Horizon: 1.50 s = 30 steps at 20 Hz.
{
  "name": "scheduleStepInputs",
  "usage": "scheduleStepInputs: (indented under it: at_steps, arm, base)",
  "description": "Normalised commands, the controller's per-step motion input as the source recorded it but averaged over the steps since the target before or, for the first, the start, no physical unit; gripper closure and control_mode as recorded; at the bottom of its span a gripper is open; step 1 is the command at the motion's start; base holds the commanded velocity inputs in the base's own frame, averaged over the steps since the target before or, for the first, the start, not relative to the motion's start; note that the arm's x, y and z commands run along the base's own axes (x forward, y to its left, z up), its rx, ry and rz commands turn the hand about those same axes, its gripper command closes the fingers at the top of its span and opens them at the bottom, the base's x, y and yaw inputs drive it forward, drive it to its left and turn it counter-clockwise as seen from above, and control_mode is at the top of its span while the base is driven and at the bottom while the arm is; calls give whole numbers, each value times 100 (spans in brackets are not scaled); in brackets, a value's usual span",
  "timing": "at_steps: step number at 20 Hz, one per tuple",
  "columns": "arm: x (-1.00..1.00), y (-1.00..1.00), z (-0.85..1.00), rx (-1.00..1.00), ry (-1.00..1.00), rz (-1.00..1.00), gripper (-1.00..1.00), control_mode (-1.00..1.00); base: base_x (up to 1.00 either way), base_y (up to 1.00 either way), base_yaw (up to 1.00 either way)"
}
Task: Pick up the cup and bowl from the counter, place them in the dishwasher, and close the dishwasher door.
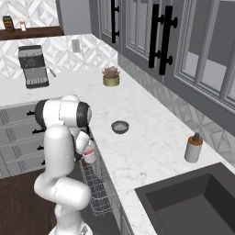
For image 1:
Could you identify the dark grey sink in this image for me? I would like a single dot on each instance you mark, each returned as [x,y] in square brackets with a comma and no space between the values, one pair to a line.
[189,202]

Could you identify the succulent in yellow pot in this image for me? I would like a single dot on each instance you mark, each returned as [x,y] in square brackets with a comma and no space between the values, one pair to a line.
[111,78]

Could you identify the white cup with red inside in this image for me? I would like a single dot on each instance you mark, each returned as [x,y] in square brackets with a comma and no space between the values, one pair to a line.
[90,155]

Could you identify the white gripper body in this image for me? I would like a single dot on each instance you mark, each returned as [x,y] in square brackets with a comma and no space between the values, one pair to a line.
[82,141]

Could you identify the small white bottle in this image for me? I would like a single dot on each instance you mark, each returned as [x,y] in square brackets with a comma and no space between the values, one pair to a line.
[23,25]

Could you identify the grey drawer front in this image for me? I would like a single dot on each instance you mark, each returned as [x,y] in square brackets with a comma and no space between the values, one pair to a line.
[16,133]
[15,114]
[21,150]
[24,166]

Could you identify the grey coffee machine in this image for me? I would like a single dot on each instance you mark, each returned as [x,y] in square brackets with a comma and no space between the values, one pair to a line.
[33,67]

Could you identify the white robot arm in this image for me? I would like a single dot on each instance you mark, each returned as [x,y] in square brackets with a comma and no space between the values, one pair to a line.
[58,153]

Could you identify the dark wooden shelf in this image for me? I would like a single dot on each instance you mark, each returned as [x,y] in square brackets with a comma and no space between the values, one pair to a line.
[30,32]

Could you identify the grey glazed cabinet door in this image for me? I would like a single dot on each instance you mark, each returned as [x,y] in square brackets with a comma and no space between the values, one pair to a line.
[137,30]
[202,67]
[104,21]

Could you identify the brown box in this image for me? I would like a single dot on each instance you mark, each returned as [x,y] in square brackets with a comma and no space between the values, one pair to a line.
[8,23]

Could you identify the white wall outlet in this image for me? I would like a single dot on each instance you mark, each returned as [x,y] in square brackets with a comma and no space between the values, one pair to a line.
[76,46]

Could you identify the dark grey bowl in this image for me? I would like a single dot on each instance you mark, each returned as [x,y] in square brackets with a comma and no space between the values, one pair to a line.
[120,127]

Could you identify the grey base cabinet door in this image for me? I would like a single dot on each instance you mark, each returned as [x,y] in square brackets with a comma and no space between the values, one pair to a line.
[125,226]

